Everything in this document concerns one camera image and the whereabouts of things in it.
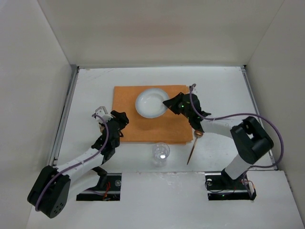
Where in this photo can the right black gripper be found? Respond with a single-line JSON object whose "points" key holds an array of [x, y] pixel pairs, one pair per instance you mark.
{"points": [[180, 105]]}

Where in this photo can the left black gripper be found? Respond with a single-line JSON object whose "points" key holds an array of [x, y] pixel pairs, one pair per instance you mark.
{"points": [[118, 118]]}

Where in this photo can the orange cloth placemat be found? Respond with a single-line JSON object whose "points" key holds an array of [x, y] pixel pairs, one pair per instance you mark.
{"points": [[168, 128]]}

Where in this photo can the white round plate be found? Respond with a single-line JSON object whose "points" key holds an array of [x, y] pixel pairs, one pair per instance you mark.
{"points": [[149, 103]]}

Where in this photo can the copper spoon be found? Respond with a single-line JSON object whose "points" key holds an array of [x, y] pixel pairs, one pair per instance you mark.
{"points": [[197, 135]]}

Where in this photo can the clear drinking glass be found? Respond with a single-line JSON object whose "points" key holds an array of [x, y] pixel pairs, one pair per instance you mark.
{"points": [[160, 153]]}

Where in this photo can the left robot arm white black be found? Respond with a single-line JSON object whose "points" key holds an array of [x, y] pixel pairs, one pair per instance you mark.
{"points": [[56, 185]]}

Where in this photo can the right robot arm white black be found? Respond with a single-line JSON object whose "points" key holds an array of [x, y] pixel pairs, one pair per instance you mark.
{"points": [[250, 139]]}

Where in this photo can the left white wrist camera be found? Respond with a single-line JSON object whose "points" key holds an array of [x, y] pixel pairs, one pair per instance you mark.
{"points": [[101, 115]]}

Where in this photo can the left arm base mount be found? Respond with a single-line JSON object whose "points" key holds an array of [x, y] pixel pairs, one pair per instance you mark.
{"points": [[108, 187]]}

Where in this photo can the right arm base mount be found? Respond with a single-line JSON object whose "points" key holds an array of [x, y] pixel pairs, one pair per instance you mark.
{"points": [[220, 187]]}

